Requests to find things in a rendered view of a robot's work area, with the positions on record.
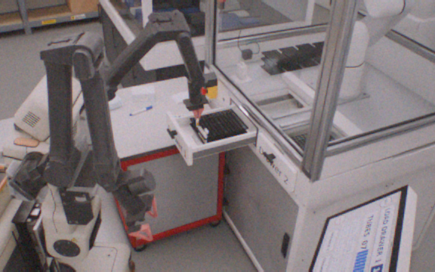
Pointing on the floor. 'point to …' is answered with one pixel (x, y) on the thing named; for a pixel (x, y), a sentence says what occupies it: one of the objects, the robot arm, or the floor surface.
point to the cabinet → (279, 201)
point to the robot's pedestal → (4, 127)
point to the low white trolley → (166, 165)
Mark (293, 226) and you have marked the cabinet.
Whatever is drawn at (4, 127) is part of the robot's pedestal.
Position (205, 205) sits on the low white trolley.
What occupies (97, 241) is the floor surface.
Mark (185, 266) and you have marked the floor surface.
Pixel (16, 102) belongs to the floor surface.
